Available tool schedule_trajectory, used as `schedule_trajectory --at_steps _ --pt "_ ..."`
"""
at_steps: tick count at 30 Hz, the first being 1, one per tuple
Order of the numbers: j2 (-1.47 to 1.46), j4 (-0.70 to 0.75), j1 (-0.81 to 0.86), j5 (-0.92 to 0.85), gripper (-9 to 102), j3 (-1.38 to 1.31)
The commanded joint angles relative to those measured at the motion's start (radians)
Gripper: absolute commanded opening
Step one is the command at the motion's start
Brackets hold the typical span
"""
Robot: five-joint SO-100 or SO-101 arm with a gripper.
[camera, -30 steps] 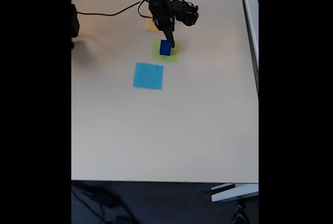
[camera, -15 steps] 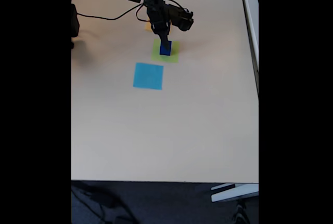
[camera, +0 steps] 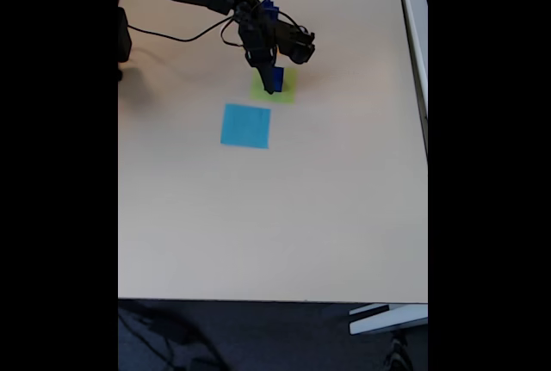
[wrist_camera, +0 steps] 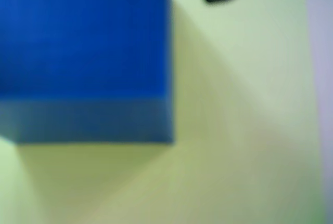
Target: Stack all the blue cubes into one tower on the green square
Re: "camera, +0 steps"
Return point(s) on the green paper square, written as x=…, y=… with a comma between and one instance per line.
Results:
x=290, y=91

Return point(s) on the small blue cube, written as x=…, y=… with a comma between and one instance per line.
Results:
x=272, y=6

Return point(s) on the medium blue cube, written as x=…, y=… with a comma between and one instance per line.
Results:
x=280, y=80

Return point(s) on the light blue paper square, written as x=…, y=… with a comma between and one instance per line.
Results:
x=245, y=126

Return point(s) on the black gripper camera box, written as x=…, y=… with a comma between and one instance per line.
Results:
x=299, y=46

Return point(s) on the white neighbouring table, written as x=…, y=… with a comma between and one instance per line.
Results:
x=415, y=35

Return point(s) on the white table leg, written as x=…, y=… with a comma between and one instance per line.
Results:
x=387, y=319

